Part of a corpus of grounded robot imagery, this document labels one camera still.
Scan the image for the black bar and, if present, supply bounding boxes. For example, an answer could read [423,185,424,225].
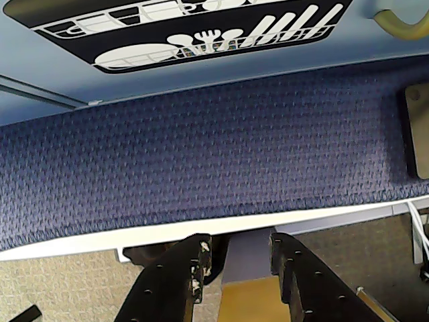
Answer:
[9,304,43,322]

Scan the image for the blue woven fabric mat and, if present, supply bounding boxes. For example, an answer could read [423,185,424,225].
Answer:
[0,68,429,252]

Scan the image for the white cable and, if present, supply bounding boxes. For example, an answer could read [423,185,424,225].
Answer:
[406,200,429,266]

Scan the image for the blue toy kitchen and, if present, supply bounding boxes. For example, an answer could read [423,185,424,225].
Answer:
[0,0,429,127]

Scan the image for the metal rod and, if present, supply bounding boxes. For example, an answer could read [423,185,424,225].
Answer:
[355,286,400,322]

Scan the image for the yellow wooden block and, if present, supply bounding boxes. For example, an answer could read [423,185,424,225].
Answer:
[217,274,286,322]

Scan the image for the gold dishwasher door handle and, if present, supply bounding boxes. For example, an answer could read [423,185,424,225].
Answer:
[373,9,429,40]

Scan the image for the beige board with hole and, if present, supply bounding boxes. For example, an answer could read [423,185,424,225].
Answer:
[397,85,429,179]

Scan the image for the dishwasher door with dish print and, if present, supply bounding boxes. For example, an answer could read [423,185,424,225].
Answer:
[0,0,429,111]

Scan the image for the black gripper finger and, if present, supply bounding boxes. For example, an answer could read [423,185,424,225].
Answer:
[117,233,212,322]
[269,231,383,322]

